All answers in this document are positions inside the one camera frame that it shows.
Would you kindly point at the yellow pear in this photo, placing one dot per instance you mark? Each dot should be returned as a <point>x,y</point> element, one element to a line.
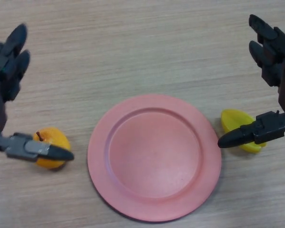
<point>54,137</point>

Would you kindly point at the pink round plate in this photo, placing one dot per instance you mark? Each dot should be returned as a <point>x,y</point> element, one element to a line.
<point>154,156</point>

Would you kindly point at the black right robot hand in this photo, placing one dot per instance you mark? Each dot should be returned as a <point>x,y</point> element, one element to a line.
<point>275,57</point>

